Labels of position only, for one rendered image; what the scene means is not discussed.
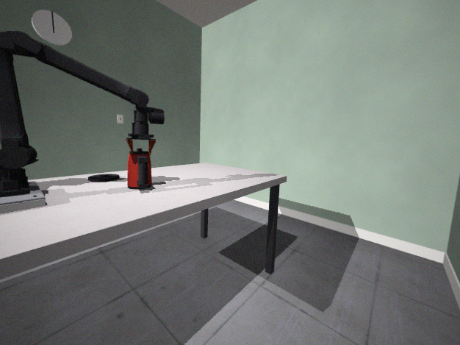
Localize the black round disk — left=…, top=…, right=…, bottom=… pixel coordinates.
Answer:
left=88, top=174, right=120, bottom=182

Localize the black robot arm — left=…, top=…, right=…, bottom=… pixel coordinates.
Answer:
left=0, top=31, right=165, bottom=197

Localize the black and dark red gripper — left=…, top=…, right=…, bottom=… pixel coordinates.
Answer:
left=126, top=122, right=156, bottom=156

